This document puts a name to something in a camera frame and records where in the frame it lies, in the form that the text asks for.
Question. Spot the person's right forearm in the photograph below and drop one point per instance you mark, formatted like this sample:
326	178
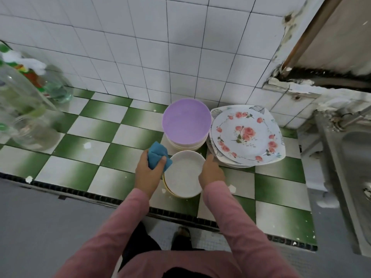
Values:
249	234

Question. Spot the blue cleaning cloth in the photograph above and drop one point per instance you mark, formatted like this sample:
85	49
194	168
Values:
157	154

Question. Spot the clear bottle with green liquid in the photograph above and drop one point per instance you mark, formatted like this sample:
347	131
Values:
58	89

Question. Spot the stack of white bowls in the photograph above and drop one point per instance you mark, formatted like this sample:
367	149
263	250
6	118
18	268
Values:
184	173

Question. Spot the person's left hand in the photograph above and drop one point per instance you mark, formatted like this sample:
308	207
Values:
148	176

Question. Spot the large clear plastic bottle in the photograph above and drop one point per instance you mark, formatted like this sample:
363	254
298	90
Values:
26	121

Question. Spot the weathered wooden board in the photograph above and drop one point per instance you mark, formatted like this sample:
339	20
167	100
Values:
336	37

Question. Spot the stainless steel sink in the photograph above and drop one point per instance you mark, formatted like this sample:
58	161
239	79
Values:
348	170

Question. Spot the person's right leg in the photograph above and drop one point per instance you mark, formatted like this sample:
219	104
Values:
184	239

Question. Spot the floral plate stack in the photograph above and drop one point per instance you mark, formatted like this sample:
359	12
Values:
215	158

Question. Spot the chrome faucet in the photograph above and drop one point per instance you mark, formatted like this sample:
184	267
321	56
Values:
353	118

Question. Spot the purple plastic bowl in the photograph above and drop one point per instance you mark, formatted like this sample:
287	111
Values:
186	119

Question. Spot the person's left forearm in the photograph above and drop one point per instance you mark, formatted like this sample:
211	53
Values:
104	240

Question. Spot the person's leg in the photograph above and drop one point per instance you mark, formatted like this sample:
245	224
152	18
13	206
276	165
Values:
184	239
136	246

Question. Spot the person's right hand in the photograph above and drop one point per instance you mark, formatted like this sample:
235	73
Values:
211	172

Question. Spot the person's left leg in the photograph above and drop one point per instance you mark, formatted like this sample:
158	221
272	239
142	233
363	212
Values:
136	246

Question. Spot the green checkered tile countertop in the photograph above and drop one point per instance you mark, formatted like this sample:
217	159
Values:
87	130

